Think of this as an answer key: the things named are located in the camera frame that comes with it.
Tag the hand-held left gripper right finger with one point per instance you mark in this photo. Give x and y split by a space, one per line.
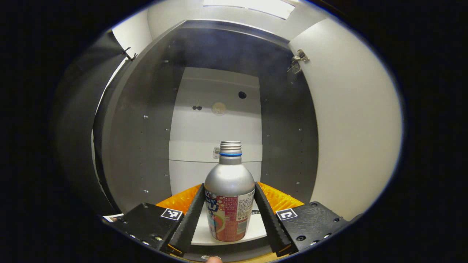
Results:
268 223

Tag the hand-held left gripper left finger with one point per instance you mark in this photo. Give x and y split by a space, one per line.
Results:
190 223

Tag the silver bottle with red label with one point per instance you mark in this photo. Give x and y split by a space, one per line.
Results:
229 182

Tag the dark grey cabinet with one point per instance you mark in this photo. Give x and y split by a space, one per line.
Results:
139 146

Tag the beige cabinet door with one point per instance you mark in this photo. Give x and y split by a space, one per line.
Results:
347 128

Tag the black backdrop cloth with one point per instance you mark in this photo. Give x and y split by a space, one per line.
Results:
78 128

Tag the ceiling light panel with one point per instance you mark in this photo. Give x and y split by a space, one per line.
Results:
252 6

